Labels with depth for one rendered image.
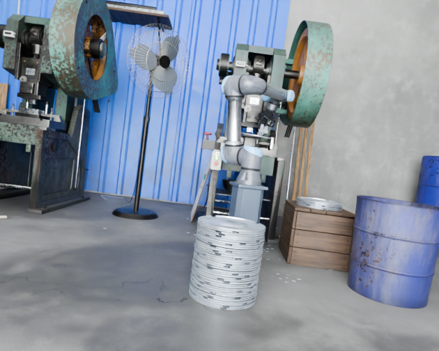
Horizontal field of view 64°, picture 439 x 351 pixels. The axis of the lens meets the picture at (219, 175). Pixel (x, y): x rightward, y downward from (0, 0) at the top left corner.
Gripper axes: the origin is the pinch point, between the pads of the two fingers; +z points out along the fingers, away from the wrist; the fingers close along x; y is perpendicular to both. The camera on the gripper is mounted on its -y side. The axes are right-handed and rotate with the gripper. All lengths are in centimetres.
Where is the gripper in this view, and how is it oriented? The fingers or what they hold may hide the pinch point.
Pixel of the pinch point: (260, 134)
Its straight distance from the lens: 266.6
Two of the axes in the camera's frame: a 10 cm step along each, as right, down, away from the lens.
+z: -2.9, 8.7, 4.0
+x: 8.8, 0.8, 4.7
